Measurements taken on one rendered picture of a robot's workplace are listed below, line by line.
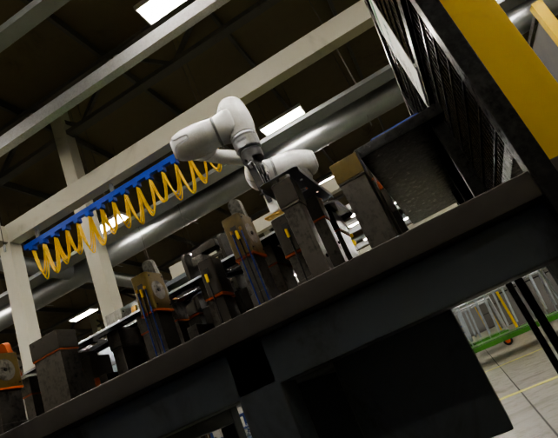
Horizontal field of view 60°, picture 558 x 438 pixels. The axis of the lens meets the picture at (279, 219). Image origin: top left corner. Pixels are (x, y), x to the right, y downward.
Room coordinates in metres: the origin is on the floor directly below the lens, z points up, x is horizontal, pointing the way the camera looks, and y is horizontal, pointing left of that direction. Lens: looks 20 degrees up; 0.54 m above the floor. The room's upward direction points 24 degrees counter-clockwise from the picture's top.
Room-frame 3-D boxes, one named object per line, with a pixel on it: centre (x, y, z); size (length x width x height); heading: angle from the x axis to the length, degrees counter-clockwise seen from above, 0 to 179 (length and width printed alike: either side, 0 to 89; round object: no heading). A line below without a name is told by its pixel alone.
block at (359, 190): (1.23, -0.23, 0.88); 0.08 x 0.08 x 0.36; 73
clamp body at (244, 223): (1.23, 0.11, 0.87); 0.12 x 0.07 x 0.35; 163
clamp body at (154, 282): (1.36, 0.44, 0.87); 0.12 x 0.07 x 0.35; 163
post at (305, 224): (1.02, -0.04, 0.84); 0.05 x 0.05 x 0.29; 73
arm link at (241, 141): (1.43, 0.00, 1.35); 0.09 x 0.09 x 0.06
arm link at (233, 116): (1.43, 0.01, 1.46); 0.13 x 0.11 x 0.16; 91
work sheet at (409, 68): (1.17, -0.50, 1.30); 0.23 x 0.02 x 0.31; 163
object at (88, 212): (4.43, 1.47, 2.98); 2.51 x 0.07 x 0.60; 76
